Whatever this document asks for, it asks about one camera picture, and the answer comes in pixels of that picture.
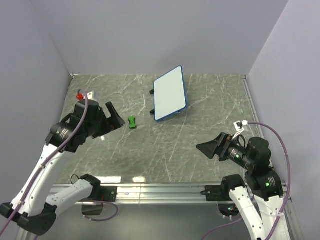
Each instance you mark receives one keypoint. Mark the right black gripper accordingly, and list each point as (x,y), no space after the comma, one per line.
(219,146)

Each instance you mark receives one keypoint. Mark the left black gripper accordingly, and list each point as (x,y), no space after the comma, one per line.
(111,123)

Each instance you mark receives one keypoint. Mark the green whiteboard eraser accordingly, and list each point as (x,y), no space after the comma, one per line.
(132,122)

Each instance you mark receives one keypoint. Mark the blue framed whiteboard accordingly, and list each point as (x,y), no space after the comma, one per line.
(170,94)

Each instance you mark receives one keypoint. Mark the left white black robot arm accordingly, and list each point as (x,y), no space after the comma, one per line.
(33,209)

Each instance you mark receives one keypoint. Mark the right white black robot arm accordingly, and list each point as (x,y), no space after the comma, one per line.
(259,196)

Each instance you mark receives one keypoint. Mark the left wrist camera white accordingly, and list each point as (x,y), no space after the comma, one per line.
(90,96)

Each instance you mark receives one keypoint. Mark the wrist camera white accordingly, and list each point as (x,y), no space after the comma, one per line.
(90,96)
(239,127)

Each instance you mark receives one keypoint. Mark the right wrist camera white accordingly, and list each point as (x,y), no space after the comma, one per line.
(239,127)

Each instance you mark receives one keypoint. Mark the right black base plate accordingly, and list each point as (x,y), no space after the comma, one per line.
(216,193)

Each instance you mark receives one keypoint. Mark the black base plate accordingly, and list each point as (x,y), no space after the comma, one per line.
(216,193)
(108,193)

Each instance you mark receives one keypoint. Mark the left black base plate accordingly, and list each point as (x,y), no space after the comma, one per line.
(108,193)

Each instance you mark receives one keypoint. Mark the aluminium mounting rail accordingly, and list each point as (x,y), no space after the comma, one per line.
(173,193)

